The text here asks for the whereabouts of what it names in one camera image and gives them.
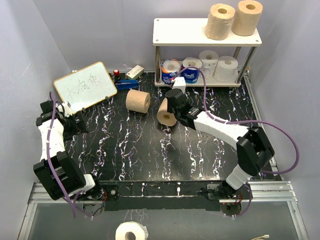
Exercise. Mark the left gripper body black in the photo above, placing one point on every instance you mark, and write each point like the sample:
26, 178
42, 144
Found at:
71, 128

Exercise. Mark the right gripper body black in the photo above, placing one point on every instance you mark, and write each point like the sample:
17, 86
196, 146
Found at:
172, 110

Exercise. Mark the brown roll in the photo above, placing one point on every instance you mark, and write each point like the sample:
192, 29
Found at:
219, 21
164, 117
138, 101
246, 17

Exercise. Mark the blue Tempo roll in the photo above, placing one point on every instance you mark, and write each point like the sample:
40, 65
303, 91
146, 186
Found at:
191, 74

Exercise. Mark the light blue roll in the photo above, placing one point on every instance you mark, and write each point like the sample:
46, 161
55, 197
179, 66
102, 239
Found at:
169, 68

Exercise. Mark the white patterned paper roll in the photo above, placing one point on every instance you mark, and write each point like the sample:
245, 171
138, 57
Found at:
209, 60

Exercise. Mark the plain white paper roll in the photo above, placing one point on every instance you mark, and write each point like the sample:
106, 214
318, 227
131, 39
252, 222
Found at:
225, 69

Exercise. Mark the brown roll front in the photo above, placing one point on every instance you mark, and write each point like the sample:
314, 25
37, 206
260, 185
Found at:
246, 17
219, 21

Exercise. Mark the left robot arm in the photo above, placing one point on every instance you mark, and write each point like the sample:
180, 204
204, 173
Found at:
56, 171

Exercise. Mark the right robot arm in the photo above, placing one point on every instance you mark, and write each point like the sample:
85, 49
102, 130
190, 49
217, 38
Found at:
252, 145

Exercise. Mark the white two-tier shelf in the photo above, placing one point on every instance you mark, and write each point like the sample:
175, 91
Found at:
190, 32

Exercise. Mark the white green small box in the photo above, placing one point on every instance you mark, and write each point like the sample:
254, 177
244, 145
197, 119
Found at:
135, 72

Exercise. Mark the blue stapler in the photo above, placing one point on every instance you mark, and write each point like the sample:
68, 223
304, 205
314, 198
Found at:
125, 84

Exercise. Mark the red emergency stop button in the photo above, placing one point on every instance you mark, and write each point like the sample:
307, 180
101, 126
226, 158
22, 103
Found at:
116, 73

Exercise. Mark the white roll on floor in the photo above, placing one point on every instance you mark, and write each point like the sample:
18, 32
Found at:
131, 230

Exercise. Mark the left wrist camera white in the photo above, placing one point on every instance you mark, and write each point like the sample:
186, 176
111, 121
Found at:
64, 109

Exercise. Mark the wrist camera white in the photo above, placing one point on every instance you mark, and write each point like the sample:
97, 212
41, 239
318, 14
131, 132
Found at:
179, 83
64, 109

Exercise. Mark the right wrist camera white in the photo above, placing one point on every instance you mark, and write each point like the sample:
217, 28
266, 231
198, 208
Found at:
179, 83

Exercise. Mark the small whiteboard wooden frame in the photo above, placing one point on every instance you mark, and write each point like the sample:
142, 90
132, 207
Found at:
86, 87

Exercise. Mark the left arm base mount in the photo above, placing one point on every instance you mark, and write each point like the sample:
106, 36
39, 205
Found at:
102, 192

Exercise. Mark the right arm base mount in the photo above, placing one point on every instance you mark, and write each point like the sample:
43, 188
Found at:
216, 191

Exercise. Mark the aluminium rail frame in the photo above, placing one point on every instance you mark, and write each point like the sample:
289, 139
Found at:
158, 171

